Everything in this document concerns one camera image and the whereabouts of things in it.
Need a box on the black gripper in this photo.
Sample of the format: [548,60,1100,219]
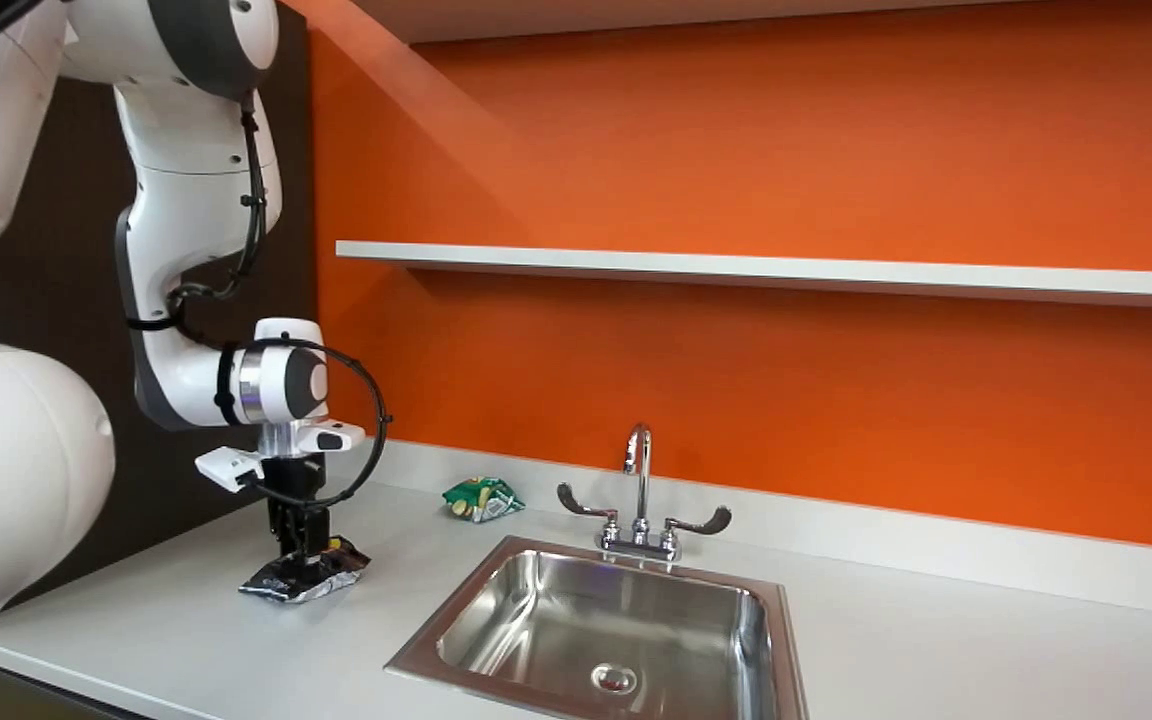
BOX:
[260,453,343,569]

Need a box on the black snack packet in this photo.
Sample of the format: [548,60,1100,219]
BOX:
[236,532,374,610]

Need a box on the chrome faucet with handles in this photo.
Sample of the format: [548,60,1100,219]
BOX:
[553,419,736,574]

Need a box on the long white wall shelf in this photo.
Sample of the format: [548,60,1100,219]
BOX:
[331,237,1152,313]

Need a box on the dark wood-grain cabinet panel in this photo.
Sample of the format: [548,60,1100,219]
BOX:
[0,50,329,602]

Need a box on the green snack packet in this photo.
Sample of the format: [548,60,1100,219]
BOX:
[439,474,528,528]

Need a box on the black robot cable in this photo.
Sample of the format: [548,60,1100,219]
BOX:
[120,91,395,516]

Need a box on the stainless steel sink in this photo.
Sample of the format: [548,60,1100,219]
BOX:
[382,532,811,720]

